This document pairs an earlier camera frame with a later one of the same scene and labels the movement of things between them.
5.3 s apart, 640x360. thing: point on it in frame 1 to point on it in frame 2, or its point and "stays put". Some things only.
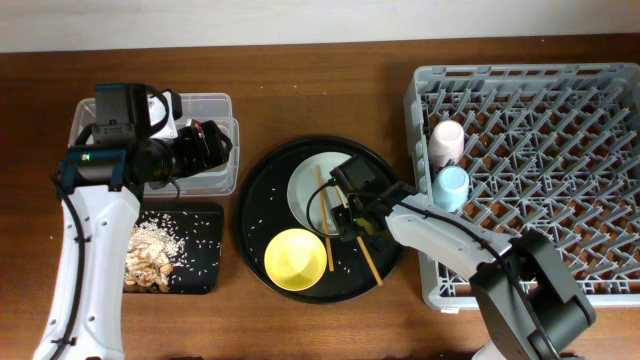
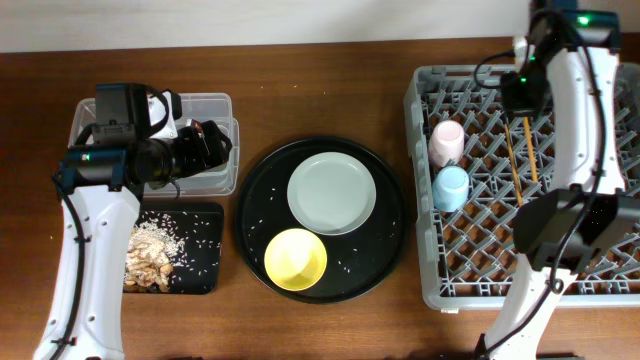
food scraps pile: x=154 y=248 stays put
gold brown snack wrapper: x=195 y=123 stays put
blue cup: x=450 y=188 stays put
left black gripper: x=198 y=159 stays put
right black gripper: x=346 y=229 to x=511 y=102
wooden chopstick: x=375 y=274 to x=530 y=151
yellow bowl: x=295 y=259 stays put
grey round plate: x=308 y=175 stays put
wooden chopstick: x=325 y=225 to x=514 y=166
